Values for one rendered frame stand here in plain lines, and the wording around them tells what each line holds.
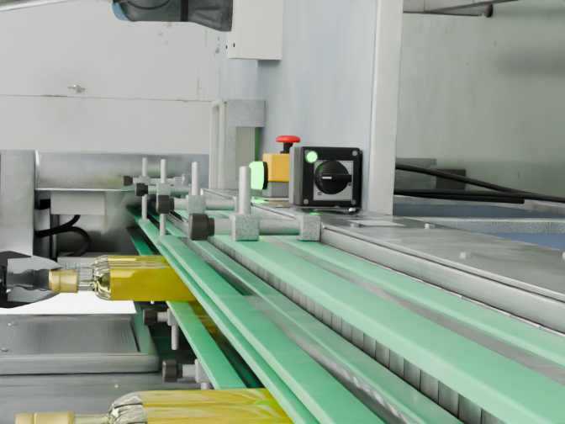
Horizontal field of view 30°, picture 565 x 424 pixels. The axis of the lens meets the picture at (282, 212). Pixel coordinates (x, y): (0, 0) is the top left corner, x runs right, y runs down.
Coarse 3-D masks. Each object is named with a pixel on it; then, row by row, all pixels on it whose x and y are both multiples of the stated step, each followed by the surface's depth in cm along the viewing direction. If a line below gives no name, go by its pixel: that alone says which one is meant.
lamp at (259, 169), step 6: (252, 162) 168; (258, 162) 167; (264, 162) 167; (252, 168) 167; (258, 168) 166; (264, 168) 166; (252, 174) 166; (258, 174) 166; (264, 174) 166; (252, 180) 166; (258, 180) 166; (264, 180) 166; (252, 186) 167; (258, 186) 167; (264, 186) 167
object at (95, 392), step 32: (32, 288) 286; (160, 352) 204; (192, 352) 204; (0, 384) 172; (32, 384) 173; (64, 384) 174; (96, 384) 174; (128, 384) 174; (160, 384) 175; (192, 384) 175; (0, 416) 151
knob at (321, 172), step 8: (320, 168) 136; (328, 168) 135; (336, 168) 136; (344, 168) 136; (320, 176) 134; (328, 176) 134; (336, 176) 134; (344, 176) 135; (320, 184) 135; (328, 184) 135; (336, 184) 136; (344, 184) 136; (328, 192) 136; (336, 192) 136
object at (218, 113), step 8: (216, 104) 220; (224, 104) 214; (216, 112) 228; (224, 112) 214; (216, 120) 229; (224, 120) 214; (216, 128) 229; (224, 128) 214; (216, 136) 229; (224, 136) 214; (216, 144) 229; (224, 144) 214; (216, 152) 229; (224, 152) 214; (216, 160) 229; (224, 160) 214; (216, 168) 229; (224, 168) 214; (216, 176) 229; (224, 176) 214; (216, 184) 229; (224, 184) 215
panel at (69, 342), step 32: (0, 320) 217; (32, 320) 218; (64, 320) 218; (96, 320) 219; (128, 320) 220; (0, 352) 181; (32, 352) 182; (64, 352) 182; (96, 352) 180; (128, 352) 180
